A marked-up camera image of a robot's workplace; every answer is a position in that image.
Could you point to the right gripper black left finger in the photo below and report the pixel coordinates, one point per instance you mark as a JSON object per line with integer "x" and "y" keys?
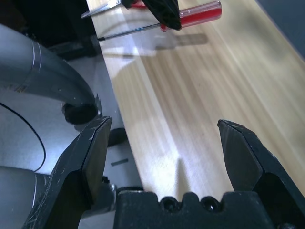
{"x": 71, "y": 167}

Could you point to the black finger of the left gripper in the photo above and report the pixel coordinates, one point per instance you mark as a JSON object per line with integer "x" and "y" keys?
{"x": 166, "y": 14}

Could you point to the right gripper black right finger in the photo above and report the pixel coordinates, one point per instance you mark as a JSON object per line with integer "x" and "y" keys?
{"x": 262, "y": 181}

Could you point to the silver right robot leg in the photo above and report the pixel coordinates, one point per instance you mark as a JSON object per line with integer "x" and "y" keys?
{"x": 19, "y": 190}

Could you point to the grey base plate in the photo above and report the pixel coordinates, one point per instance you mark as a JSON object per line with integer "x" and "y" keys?
{"x": 23, "y": 133}

